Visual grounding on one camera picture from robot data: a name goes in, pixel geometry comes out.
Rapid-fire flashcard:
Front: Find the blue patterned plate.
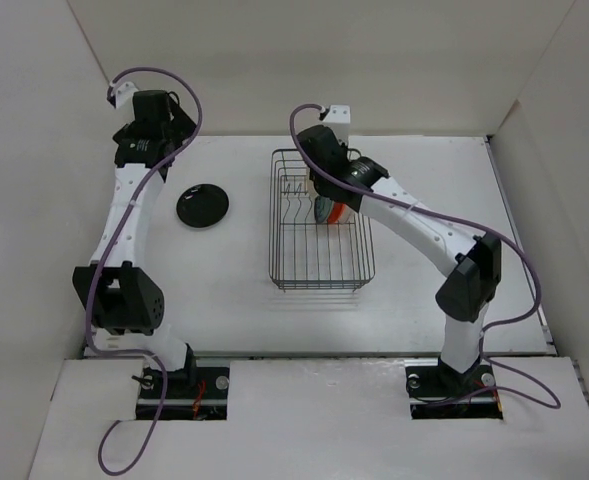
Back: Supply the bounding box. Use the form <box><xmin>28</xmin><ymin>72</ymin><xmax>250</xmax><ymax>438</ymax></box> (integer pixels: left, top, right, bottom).
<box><xmin>313</xmin><ymin>196</ymin><xmax>335</xmax><ymax>224</ymax></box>

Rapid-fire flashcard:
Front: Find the orange plate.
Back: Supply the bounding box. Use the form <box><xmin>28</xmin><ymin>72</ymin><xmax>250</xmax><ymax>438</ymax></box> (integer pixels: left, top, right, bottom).
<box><xmin>326</xmin><ymin>202</ymin><xmax>351</xmax><ymax>224</ymax></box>

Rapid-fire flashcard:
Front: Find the clear glass plate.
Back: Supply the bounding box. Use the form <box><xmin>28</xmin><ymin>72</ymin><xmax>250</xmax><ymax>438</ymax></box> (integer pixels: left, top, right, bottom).
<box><xmin>343</xmin><ymin>206</ymin><xmax>358</xmax><ymax>222</ymax></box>

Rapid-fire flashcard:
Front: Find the cream plate with flowers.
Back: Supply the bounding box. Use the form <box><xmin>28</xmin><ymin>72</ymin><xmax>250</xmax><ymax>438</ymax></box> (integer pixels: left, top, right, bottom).
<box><xmin>305</xmin><ymin>172</ymin><xmax>318</xmax><ymax>200</ymax></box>

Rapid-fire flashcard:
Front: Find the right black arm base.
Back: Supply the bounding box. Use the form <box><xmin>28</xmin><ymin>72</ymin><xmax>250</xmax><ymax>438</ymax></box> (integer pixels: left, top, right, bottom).
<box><xmin>405</xmin><ymin>364</ymin><xmax>503</xmax><ymax>420</ymax></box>

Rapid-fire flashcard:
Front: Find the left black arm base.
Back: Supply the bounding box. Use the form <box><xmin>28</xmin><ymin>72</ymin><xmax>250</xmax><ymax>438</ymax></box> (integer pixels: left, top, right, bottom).
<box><xmin>132</xmin><ymin>366</ymin><xmax>230</xmax><ymax>421</ymax></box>

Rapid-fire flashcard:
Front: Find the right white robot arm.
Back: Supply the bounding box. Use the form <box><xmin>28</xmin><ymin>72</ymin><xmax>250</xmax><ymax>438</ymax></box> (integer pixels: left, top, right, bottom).
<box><xmin>296</xmin><ymin>125</ymin><xmax>502</xmax><ymax>395</ymax></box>

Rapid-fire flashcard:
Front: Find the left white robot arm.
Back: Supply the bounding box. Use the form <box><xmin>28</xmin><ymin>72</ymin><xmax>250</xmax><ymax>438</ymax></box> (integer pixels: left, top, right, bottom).
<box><xmin>72</xmin><ymin>83</ymin><xmax>198</xmax><ymax>397</ymax></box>

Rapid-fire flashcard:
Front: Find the black plate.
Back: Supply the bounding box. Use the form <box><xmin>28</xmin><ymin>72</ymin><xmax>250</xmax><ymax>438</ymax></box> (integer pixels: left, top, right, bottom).
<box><xmin>175</xmin><ymin>183</ymin><xmax>230</xmax><ymax>229</ymax></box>

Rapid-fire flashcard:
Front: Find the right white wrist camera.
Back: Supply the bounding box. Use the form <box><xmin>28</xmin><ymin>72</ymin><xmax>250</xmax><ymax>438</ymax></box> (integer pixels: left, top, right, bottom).
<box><xmin>319</xmin><ymin>105</ymin><xmax>351</xmax><ymax>147</ymax></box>

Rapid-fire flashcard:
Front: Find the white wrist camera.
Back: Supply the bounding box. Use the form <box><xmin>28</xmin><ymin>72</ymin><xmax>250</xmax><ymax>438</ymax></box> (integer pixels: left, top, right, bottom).
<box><xmin>319</xmin><ymin>105</ymin><xmax>351</xmax><ymax>147</ymax></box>
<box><xmin>106</xmin><ymin>81</ymin><xmax>139</xmax><ymax>110</ymax></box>

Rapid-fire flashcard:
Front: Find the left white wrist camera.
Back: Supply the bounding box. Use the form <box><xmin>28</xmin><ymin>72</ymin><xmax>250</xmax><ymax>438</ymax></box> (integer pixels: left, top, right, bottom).
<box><xmin>106</xmin><ymin>81</ymin><xmax>139</xmax><ymax>110</ymax></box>

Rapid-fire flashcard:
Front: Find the grey wire dish rack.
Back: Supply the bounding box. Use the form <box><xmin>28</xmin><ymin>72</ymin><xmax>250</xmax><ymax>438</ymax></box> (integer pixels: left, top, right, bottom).
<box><xmin>268</xmin><ymin>148</ymin><xmax>376</xmax><ymax>291</ymax></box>

